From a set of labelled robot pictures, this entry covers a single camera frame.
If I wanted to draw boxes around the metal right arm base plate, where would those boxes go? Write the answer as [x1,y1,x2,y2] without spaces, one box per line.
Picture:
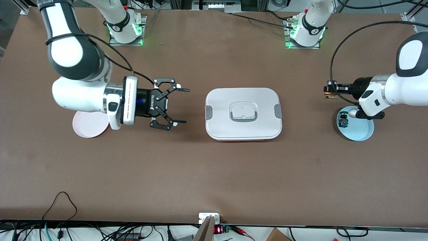
[109,15,147,46]

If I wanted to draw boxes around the thin black looped cable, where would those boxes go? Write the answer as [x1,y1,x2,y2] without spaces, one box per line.
[42,191,78,222]

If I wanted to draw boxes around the orange push button switch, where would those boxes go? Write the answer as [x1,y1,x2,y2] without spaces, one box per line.
[323,86,338,100]

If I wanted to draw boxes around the light blue round plate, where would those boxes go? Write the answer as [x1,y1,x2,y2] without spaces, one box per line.
[336,106,375,142]

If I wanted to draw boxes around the white metal mounting bracket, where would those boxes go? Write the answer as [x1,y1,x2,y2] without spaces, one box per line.
[199,213,221,224]

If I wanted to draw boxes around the aluminium profile bar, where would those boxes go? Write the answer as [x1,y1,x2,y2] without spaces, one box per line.
[193,216,215,241]

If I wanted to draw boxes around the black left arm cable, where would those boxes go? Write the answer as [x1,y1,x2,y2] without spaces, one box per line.
[330,21,428,105]

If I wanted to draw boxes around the pink round plate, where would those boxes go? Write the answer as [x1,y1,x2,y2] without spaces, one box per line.
[72,110,110,138]

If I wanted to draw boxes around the brown cardboard box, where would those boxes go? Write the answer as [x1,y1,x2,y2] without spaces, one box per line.
[266,228,292,241]

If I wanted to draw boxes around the white lidded box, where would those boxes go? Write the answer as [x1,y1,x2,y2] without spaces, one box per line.
[205,88,283,142]

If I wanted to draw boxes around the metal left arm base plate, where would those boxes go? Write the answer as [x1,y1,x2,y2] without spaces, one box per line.
[284,18,321,50]

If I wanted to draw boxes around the aluminium frame profile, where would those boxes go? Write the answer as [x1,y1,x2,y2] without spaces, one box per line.
[12,0,31,15]

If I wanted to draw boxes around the white power strip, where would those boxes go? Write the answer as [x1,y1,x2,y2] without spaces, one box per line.
[192,0,242,14]

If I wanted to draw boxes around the black coiled cable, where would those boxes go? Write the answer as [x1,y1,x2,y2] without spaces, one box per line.
[336,227,369,238]

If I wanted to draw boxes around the aluminium corner bracket rail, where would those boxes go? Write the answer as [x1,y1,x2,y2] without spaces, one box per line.
[401,0,428,34]

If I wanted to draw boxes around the red clip lead wires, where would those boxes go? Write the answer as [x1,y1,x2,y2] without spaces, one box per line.
[230,226,255,241]

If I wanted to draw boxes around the black cable across table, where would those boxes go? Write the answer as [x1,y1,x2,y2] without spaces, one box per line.
[229,13,292,28]

